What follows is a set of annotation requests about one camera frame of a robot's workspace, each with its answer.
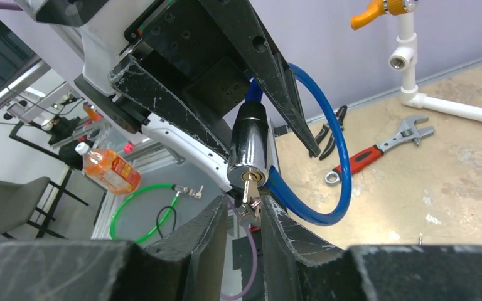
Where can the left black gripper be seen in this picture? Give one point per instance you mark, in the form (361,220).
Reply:
(198,49)

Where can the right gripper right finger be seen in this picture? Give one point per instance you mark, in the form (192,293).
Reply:
(299,265)

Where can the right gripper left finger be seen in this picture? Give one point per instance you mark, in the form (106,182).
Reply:
(185,265)

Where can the blue lock key bunch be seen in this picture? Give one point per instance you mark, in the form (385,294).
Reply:
(250,208)

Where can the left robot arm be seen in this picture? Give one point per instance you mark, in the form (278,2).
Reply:
(104,45)

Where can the orange drink bottle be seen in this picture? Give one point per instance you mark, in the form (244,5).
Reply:
(108,169)

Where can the black pliers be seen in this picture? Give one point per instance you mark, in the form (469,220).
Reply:
(326,130)

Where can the grey chair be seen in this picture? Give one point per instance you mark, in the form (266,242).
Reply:
(18,202)

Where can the orange pipe valve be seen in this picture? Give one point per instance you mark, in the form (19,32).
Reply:
(377,8)

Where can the green cable lock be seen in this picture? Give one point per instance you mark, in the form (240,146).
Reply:
(140,213)

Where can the red handled wrench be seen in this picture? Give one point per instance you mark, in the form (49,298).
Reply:
(407,132)

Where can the white PVC pipe frame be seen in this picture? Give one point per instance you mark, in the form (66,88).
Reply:
(404,60)

